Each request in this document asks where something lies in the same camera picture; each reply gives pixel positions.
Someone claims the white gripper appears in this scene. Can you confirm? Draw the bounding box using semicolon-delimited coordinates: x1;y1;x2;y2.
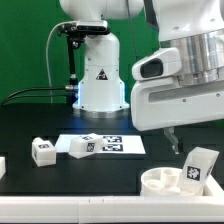
131;77;224;154

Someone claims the black cable pair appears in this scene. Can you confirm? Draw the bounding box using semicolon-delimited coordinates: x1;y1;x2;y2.
0;86;78;107

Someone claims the white thin cable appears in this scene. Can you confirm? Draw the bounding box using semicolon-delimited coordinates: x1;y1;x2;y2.
45;21;76;105

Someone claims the white block left edge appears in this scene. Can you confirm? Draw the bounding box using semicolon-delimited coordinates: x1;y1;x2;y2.
0;157;6;179

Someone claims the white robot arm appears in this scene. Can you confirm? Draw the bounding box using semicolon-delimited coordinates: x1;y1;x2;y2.
59;0;224;147

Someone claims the white front rail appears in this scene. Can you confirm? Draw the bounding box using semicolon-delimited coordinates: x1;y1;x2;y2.
0;196;224;224

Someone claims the white paper marker sheet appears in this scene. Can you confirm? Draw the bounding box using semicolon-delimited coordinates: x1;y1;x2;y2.
55;134;145;154

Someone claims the black camera on stand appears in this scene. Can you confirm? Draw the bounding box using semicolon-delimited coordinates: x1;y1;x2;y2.
57;21;110;105

